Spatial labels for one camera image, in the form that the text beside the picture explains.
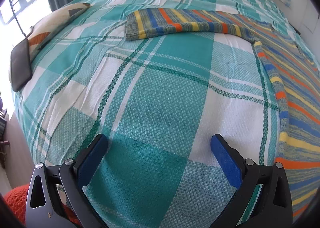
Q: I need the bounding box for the striped knitted sweater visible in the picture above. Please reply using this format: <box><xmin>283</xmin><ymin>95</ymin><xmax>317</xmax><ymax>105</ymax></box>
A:
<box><xmin>126</xmin><ymin>8</ymin><xmax>319</xmax><ymax>217</ymax></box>

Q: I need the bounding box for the red fluffy rug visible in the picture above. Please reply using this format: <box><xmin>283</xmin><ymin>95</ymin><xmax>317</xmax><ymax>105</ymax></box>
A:
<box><xmin>4</xmin><ymin>184</ymin><xmax>82</xmax><ymax>227</ymax></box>

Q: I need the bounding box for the teal plaid bed cover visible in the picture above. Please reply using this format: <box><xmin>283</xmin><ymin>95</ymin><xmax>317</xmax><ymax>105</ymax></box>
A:
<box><xmin>13</xmin><ymin>0</ymin><xmax>319</xmax><ymax>227</ymax></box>

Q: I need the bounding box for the patterned cream cushion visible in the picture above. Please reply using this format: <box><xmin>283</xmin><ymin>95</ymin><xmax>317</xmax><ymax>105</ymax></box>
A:
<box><xmin>27</xmin><ymin>3</ymin><xmax>91</xmax><ymax>61</ymax></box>

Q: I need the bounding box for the white wardrobe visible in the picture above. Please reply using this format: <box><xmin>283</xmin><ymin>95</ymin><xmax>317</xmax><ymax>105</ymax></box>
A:
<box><xmin>299</xmin><ymin>0</ymin><xmax>319</xmax><ymax>37</ymax></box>

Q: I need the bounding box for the white wall outlet panel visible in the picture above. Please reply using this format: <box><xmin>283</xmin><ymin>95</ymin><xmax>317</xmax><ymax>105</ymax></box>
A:
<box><xmin>279</xmin><ymin>0</ymin><xmax>291</xmax><ymax>8</ymax></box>

